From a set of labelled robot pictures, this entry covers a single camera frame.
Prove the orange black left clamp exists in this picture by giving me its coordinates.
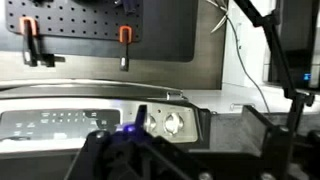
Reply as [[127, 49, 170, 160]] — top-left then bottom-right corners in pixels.
[[19, 16, 66, 67]]

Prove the orange black right clamp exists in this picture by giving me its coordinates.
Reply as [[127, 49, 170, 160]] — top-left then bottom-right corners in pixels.
[[119, 26, 133, 72]]

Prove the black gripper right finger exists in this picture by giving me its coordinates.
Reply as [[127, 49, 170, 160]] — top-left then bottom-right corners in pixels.
[[242, 105, 290, 180]]

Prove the silver stove knob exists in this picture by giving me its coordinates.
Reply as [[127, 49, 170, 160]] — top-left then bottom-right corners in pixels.
[[164, 113, 184, 135]]

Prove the black pegboard panel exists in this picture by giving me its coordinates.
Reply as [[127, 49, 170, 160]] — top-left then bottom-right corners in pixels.
[[1, 0, 143, 41]]

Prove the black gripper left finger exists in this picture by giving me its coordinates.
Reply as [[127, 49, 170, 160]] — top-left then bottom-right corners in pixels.
[[65, 130, 187, 180]]

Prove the stove control panel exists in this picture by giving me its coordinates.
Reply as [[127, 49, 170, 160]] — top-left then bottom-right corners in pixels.
[[0, 98, 210, 153]]

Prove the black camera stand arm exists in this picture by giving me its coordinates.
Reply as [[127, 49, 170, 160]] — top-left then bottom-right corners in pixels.
[[234, 0, 315, 132]]

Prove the orange black clamp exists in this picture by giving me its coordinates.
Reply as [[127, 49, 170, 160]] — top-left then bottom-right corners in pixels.
[[119, 26, 133, 72], [19, 16, 66, 67]]

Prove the thin grey cable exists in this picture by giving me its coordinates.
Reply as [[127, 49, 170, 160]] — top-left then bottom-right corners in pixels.
[[225, 13, 273, 116]]

